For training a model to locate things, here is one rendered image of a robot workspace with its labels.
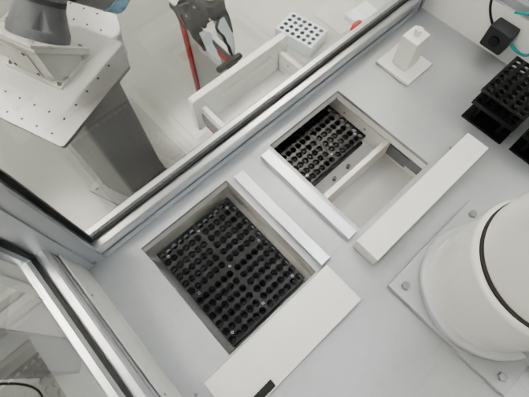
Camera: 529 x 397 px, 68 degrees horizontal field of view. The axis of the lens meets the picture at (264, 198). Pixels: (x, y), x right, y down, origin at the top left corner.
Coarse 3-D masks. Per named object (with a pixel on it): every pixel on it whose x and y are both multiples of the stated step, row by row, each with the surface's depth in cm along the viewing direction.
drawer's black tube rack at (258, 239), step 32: (224, 224) 76; (192, 256) 77; (224, 256) 74; (256, 256) 74; (192, 288) 74; (224, 288) 72; (256, 288) 75; (288, 288) 75; (224, 320) 73; (256, 320) 69
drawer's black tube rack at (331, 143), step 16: (320, 112) 87; (336, 112) 87; (304, 128) 85; (320, 128) 85; (336, 128) 85; (352, 128) 86; (288, 144) 87; (304, 144) 84; (320, 144) 84; (336, 144) 87; (352, 144) 88; (288, 160) 82; (304, 160) 85; (320, 160) 85; (336, 160) 82; (304, 176) 81; (320, 176) 84
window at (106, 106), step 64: (0, 0) 31; (64, 0) 35; (128, 0) 39; (192, 0) 45; (256, 0) 53; (320, 0) 64; (384, 0) 80; (0, 64) 35; (64, 64) 39; (128, 64) 45; (192, 64) 53; (256, 64) 63; (0, 128) 39; (64, 128) 45; (128, 128) 53; (192, 128) 63; (64, 192) 52; (128, 192) 63
